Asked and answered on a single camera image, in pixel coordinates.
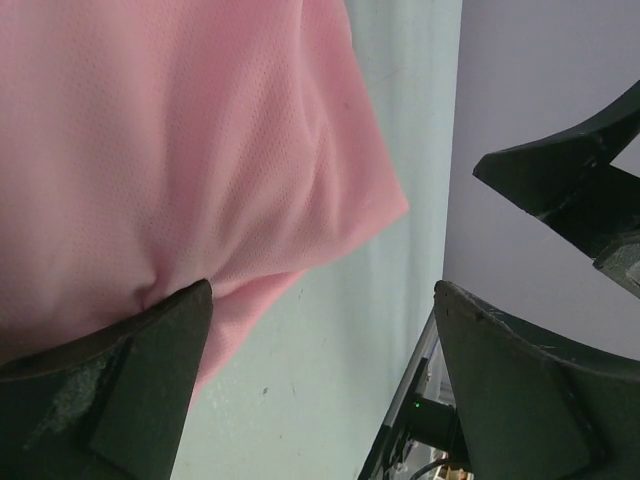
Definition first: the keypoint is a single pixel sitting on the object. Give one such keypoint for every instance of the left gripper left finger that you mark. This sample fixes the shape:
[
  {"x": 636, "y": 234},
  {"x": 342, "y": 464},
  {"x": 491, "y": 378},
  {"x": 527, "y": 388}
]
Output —
[{"x": 110, "y": 405}]

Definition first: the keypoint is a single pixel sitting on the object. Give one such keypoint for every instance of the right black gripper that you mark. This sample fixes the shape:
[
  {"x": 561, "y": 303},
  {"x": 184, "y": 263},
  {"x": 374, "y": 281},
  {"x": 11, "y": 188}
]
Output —
[{"x": 599, "y": 214}]

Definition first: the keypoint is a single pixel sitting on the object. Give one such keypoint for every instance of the aluminium rail frame right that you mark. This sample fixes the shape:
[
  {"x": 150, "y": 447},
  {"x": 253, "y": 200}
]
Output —
[{"x": 421, "y": 380}]

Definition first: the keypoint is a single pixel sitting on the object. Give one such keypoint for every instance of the pink t shirt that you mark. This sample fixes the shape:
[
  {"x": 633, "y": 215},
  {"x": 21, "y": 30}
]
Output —
[{"x": 147, "y": 145}]

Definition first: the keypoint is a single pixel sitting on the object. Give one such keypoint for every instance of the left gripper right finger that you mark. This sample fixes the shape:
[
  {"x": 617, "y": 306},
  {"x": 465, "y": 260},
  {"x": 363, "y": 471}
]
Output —
[{"x": 532, "y": 403}]

